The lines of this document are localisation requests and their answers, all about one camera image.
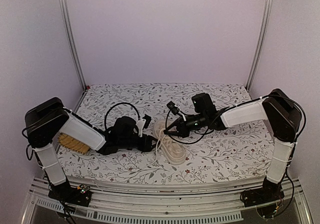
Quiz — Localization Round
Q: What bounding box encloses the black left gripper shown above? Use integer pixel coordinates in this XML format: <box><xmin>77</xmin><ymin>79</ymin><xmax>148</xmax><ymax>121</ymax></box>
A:
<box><xmin>118</xmin><ymin>134</ymin><xmax>161</xmax><ymax>153</ymax></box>

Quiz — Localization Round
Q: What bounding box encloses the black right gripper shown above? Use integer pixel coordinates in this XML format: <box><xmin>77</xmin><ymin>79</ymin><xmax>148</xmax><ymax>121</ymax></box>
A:
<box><xmin>163</xmin><ymin>112</ymin><xmax>207</xmax><ymax>139</ymax></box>

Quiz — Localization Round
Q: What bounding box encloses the cream lace platform sneaker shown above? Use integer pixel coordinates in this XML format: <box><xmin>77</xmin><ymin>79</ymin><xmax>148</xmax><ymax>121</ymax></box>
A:
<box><xmin>144</xmin><ymin>119</ymin><xmax>187</xmax><ymax>168</ymax></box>

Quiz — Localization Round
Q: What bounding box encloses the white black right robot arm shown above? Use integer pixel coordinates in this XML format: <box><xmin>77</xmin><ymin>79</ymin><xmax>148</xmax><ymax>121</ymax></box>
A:
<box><xmin>163</xmin><ymin>88</ymin><xmax>307</xmax><ymax>202</ymax></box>

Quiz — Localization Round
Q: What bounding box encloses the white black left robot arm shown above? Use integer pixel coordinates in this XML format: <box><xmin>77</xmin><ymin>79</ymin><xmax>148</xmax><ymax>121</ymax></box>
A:
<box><xmin>21</xmin><ymin>97</ymin><xmax>158</xmax><ymax>201</ymax></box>

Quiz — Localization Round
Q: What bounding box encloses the floral patterned table mat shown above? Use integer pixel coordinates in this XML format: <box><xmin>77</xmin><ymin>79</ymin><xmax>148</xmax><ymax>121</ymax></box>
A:
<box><xmin>57</xmin><ymin>83</ymin><xmax>274</xmax><ymax>185</ymax></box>

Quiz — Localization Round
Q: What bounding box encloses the yellow woven placemat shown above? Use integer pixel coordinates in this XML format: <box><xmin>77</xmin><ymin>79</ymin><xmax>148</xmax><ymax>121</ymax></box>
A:
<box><xmin>58</xmin><ymin>133</ymin><xmax>91</xmax><ymax>155</ymax></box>

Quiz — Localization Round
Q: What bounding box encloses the aluminium front rail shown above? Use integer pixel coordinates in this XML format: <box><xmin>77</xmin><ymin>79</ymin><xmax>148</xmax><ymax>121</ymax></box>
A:
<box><xmin>21</xmin><ymin>176</ymin><xmax>313</xmax><ymax>224</ymax></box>

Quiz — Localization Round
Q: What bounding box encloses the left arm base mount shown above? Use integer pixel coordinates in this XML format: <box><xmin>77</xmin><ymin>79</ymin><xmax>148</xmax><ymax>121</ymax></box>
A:
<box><xmin>48</xmin><ymin>182</ymin><xmax>92</xmax><ymax>207</ymax></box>

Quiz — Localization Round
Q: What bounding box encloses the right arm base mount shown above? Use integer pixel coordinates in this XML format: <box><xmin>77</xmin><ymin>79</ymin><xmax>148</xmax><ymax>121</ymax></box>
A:
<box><xmin>240</xmin><ymin>177</ymin><xmax>285</xmax><ymax>207</ymax></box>

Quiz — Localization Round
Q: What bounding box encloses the left aluminium frame post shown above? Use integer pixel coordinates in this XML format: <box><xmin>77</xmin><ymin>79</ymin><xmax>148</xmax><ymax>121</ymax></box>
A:
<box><xmin>59</xmin><ymin>0</ymin><xmax>87</xmax><ymax>92</ymax></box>

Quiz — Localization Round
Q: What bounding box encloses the aluminium frame post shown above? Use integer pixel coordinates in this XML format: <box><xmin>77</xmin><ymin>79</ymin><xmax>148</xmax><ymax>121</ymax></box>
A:
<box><xmin>59</xmin><ymin>0</ymin><xmax>87</xmax><ymax>92</ymax></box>
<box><xmin>245</xmin><ymin>0</ymin><xmax>273</xmax><ymax>92</ymax></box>

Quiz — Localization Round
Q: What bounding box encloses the right aluminium frame post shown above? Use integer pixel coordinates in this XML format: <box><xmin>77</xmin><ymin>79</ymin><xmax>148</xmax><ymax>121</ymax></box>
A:
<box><xmin>245</xmin><ymin>0</ymin><xmax>273</xmax><ymax>92</ymax></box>

